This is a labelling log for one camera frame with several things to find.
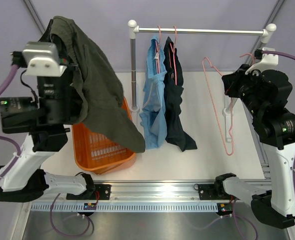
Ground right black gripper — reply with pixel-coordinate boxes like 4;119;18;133
223;64;266;119

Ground olive green shorts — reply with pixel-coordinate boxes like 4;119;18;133
50;16;146;153

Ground pink hanger of green shorts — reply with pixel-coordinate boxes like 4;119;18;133
200;56;258;159

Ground dark navy shorts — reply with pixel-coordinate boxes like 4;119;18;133
163;37;198;152

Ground pink hanger of navy shorts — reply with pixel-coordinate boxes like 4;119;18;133
169;25;179;86

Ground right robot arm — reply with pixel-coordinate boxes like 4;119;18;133
214;64;295;229

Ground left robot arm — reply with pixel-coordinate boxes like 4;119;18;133
0;21;96;203

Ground light blue shorts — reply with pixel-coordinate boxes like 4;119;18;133
139;35;167;150

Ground pink hanger of blue shorts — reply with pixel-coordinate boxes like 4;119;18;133
152;25;163;75

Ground orange plastic laundry basket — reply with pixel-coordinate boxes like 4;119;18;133
71;96;137;175

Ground white metal clothes rack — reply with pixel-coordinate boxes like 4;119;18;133
127;19;278;143

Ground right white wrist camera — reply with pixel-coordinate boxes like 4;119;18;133
245;47;279;75

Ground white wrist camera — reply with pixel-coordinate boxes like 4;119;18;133
11;41;67;77
245;47;279;75

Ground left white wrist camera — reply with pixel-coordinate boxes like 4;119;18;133
11;41;67;77

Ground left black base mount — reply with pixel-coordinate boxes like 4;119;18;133
76;183;111;200

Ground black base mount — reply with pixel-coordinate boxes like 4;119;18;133
193;183;236;201
76;183;111;200

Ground aluminium rail frame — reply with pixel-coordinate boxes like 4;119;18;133
90;155;271;202

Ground slotted grey cable duct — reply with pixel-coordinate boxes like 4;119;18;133
30;202;233;213

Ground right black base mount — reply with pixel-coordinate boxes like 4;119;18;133
193;183;236;201

